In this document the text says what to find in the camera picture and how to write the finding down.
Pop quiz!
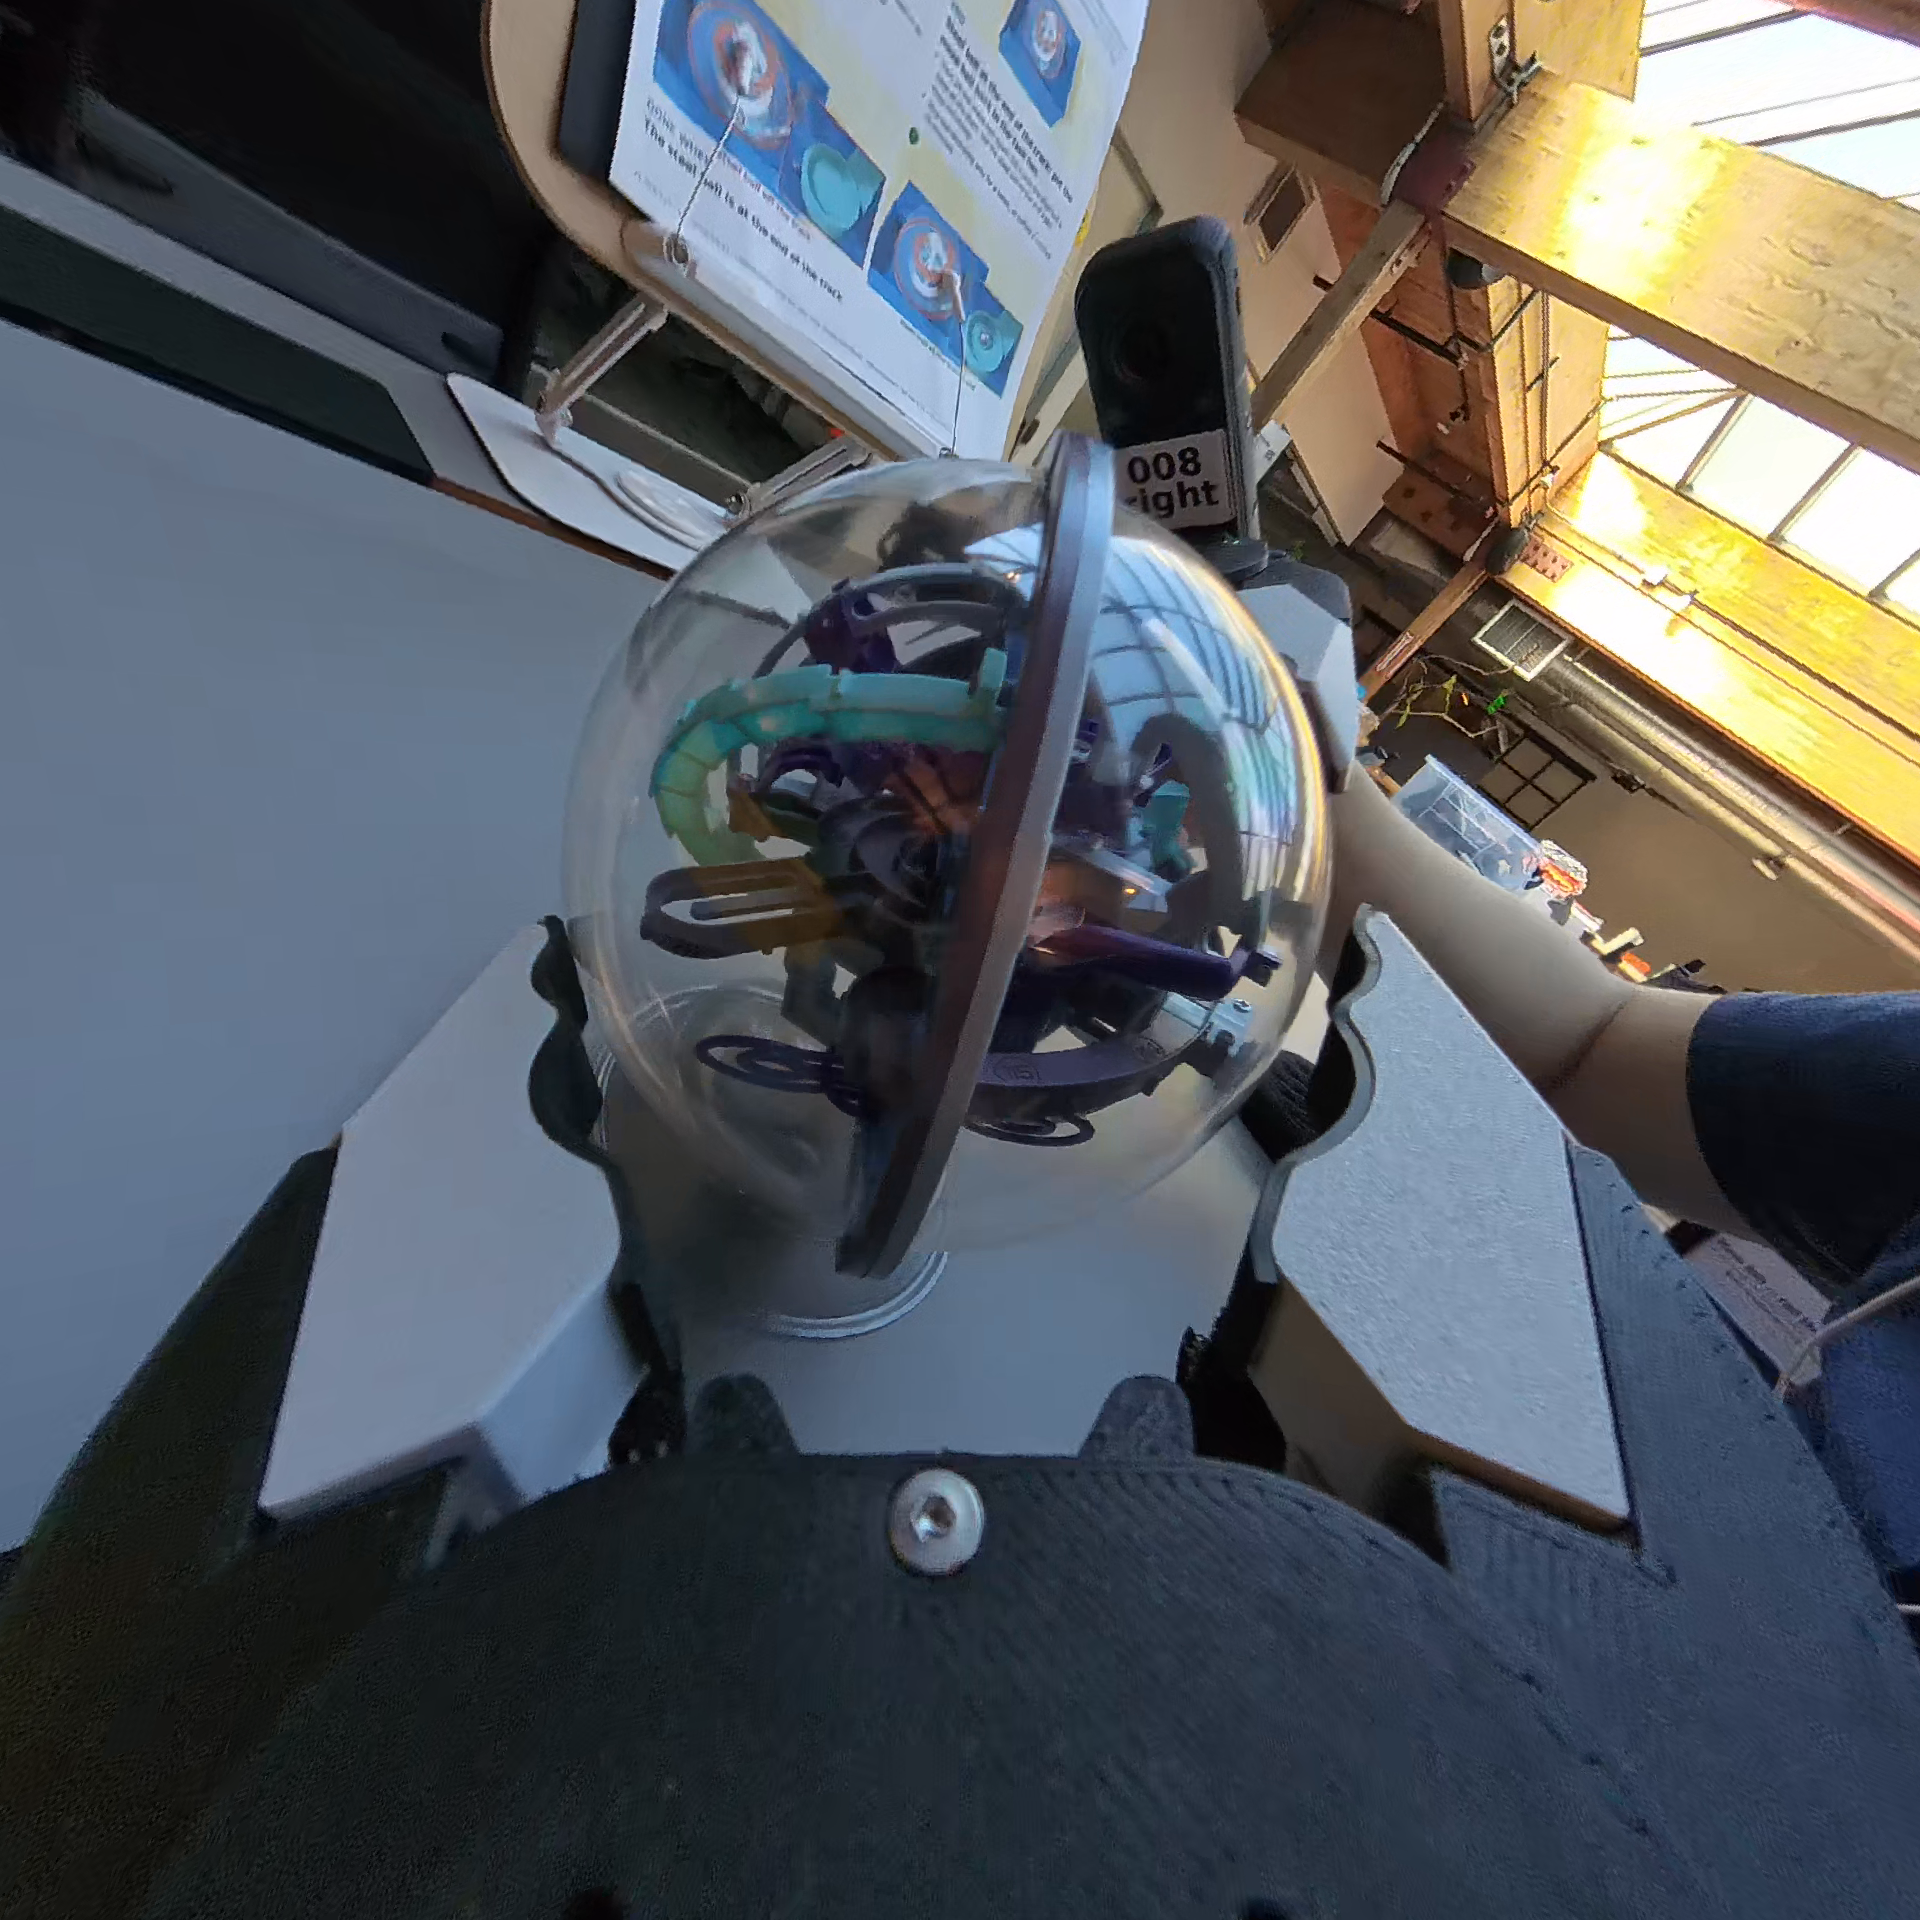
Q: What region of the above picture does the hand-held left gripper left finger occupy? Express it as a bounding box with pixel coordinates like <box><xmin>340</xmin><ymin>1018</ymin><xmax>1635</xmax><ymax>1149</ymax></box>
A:
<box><xmin>255</xmin><ymin>918</ymin><xmax>688</xmax><ymax>1519</ymax></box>

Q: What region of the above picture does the printed instruction sheet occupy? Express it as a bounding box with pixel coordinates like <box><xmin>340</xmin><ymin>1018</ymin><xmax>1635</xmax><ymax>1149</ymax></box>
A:
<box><xmin>606</xmin><ymin>0</ymin><xmax>1152</xmax><ymax>461</ymax></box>

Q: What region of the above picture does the clear plastic maze ball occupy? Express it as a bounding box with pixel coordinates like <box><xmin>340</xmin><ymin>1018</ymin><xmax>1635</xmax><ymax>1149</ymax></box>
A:
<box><xmin>563</xmin><ymin>433</ymin><xmax>1336</xmax><ymax>1279</ymax></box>

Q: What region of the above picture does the clear plastic storage box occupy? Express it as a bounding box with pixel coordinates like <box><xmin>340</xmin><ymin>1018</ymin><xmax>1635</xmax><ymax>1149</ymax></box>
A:
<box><xmin>1392</xmin><ymin>754</ymin><xmax>1549</xmax><ymax>890</ymax></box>

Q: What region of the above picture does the dark grey case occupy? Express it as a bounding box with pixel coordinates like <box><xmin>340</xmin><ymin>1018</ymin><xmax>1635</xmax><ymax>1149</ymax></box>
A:
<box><xmin>0</xmin><ymin>83</ymin><xmax>508</xmax><ymax>485</ymax></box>

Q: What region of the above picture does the clear round ball stand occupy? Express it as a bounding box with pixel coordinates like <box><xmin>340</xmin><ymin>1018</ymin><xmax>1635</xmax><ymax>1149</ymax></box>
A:
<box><xmin>748</xmin><ymin>1241</ymin><xmax>952</xmax><ymax>1341</ymax></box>

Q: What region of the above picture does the white wall vent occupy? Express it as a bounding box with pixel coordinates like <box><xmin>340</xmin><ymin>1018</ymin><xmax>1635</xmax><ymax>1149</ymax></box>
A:
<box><xmin>1475</xmin><ymin>596</ymin><xmax>1575</xmax><ymax>687</ymax></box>

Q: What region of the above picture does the instruction sheet on stand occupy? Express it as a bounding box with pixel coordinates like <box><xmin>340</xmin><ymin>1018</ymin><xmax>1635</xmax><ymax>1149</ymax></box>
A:
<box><xmin>448</xmin><ymin>0</ymin><xmax>1162</xmax><ymax>577</ymax></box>

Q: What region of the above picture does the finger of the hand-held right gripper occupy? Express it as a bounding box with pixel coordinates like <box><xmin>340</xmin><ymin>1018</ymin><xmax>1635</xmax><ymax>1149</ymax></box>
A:
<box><xmin>1236</xmin><ymin>567</ymin><xmax>1368</xmax><ymax>799</ymax></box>

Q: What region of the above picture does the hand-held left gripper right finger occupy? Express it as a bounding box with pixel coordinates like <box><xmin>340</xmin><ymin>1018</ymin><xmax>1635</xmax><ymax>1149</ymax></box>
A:
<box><xmin>1182</xmin><ymin>910</ymin><xmax>1635</xmax><ymax>1532</ymax></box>

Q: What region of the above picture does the person's right forearm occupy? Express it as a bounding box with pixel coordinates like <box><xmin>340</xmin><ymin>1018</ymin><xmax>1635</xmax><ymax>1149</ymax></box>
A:
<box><xmin>1325</xmin><ymin>748</ymin><xmax>1920</xmax><ymax>1279</ymax></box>

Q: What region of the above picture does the person's dark blue clothing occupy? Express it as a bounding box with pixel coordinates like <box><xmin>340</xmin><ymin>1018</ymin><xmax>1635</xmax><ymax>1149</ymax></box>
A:
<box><xmin>1784</xmin><ymin>1276</ymin><xmax>1920</xmax><ymax>1578</ymax></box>

